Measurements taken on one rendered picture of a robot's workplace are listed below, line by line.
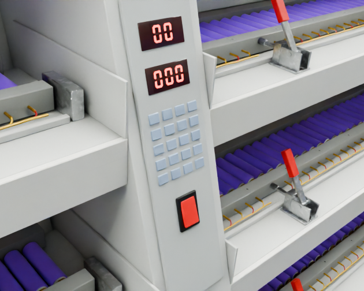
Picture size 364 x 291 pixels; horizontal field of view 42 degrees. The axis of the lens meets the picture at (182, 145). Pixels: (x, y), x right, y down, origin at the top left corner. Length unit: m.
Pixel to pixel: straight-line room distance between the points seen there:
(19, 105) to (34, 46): 0.09
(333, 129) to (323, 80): 0.24
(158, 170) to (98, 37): 0.12
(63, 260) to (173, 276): 0.14
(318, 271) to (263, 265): 0.25
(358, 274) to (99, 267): 0.49
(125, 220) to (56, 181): 0.10
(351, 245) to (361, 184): 0.17
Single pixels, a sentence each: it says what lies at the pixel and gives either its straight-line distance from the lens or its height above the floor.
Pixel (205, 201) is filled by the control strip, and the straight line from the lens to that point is 0.45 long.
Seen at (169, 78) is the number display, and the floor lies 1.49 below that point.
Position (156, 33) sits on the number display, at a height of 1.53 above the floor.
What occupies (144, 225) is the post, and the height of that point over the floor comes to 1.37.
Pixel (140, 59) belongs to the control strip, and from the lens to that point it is 0.39.
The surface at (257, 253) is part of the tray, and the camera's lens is 0.56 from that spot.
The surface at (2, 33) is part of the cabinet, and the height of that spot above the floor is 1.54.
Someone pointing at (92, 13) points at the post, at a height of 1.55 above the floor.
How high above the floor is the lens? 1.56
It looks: 17 degrees down
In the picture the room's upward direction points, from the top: 8 degrees counter-clockwise
